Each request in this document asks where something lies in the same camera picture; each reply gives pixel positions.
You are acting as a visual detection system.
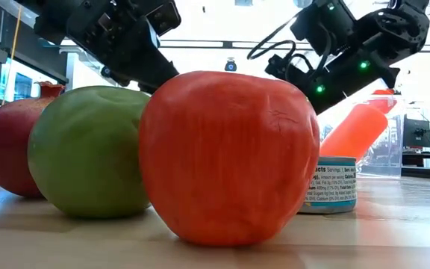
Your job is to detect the red pomegranate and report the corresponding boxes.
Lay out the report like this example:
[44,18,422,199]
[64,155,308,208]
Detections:
[0,81,66,198]

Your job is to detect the red apple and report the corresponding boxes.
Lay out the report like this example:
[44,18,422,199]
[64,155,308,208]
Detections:
[138,69,321,247]

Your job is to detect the clear plastic bin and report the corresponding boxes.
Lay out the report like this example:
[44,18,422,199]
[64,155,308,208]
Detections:
[317,93,406,179]

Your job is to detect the green apple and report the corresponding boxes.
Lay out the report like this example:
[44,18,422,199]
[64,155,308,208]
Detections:
[27,85,152,219]

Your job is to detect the yellow extension cable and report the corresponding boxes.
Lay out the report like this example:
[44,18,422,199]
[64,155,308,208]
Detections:
[0,0,24,109]

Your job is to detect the black monitor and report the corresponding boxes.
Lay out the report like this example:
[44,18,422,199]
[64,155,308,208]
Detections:
[403,117,430,149]

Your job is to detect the glass window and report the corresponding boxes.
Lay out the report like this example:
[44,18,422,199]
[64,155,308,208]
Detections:
[0,55,69,139]

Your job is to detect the orange squeeze bottle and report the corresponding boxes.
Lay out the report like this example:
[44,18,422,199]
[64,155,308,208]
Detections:
[319,88,399,162]

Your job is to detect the long ceiling light bar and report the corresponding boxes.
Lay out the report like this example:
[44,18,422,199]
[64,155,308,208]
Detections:
[158,39,430,53]

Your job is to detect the teal labelled tin can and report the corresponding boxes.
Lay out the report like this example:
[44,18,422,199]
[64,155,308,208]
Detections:
[297,155,358,215]

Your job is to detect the black background desk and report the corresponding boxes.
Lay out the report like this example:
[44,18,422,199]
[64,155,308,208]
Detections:
[403,149,430,169]

